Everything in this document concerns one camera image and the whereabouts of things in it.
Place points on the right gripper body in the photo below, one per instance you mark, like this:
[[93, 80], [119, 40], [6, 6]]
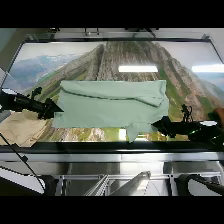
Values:
[[168, 127]]

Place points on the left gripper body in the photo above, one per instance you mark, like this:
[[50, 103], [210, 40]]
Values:
[[49, 109]]

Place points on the pale green T-shirt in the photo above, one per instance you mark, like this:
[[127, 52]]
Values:
[[110, 106]]

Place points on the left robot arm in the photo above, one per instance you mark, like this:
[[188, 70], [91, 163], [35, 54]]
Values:
[[18, 102]]

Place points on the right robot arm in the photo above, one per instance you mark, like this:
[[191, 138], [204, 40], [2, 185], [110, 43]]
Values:
[[206, 131]]

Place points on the beige garment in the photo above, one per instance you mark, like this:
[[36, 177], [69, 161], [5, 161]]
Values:
[[20, 128]]

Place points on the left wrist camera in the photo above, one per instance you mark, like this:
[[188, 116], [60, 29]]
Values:
[[36, 92]]

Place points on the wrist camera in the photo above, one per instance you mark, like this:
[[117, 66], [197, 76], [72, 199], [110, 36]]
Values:
[[187, 113], [36, 92]]

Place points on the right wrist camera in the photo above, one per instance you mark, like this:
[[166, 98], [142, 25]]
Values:
[[187, 113]]

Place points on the silver frame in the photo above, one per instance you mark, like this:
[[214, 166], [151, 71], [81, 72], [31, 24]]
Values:
[[110, 166]]

